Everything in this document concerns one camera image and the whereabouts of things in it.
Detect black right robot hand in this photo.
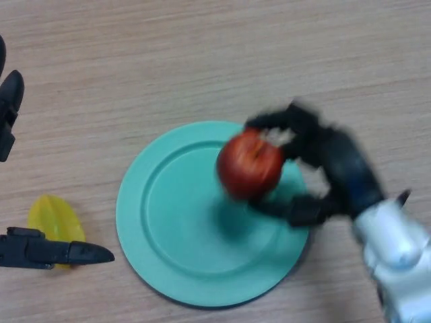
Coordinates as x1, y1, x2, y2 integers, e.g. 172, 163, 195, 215
244, 100, 388, 227

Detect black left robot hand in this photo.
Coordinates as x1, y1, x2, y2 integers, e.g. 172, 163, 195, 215
0, 33, 115, 270

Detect red apple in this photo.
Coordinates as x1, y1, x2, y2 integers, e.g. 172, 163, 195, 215
217, 129, 286, 202

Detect green round plate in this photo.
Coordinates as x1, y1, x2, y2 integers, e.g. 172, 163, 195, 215
115, 120, 310, 308

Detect yellow starfruit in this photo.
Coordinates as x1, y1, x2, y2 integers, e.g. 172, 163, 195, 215
27, 194, 86, 270

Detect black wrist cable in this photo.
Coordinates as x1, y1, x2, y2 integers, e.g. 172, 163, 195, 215
395, 189, 412, 206

